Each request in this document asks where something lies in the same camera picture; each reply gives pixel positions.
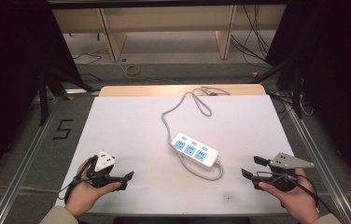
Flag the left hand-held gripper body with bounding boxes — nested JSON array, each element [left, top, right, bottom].
[[85, 150, 125, 189]]

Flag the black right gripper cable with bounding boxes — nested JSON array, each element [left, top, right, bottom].
[[256, 170, 337, 217]]

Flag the white power strip blue sockets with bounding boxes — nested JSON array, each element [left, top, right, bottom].
[[170, 133, 220, 169]]

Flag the light wooden desk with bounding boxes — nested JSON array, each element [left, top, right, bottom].
[[51, 3, 288, 63]]

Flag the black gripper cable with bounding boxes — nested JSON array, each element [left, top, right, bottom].
[[256, 170, 337, 217], [57, 155, 98, 205]]

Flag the white table mat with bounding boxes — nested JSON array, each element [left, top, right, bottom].
[[54, 94, 297, 217]]

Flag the aluminium floor rail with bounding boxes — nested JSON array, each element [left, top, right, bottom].
[[285, 102, 351, 224], [0, 95, 60, 224]]

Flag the white power strip with cord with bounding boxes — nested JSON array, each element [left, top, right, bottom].
[[161, 86, 231, 182]]

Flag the black floor cable bundle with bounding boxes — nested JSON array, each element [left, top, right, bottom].
[[230, 4, 274, 70]]

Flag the person's right hand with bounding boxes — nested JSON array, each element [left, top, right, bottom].
[[258, 167, 320, 224]]

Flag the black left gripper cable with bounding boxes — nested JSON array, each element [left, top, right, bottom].
[[57, 155, 98, 205]]

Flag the person's left hand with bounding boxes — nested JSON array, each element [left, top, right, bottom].
[[63, 156, 122, 219]]

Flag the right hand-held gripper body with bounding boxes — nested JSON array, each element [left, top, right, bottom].
[[257, 151, 316, 192]]

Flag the thin black floor cable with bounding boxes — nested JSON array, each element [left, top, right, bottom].
[[72, 51, 104, 67]]

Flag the black curtain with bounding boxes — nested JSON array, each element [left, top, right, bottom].
[[265, 0, 351, 200], [0, 0, 82, 194]]

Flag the black metal stand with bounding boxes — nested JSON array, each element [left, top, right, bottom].
[[249, 57, 307, 119], [36, 66, 94, 127]]

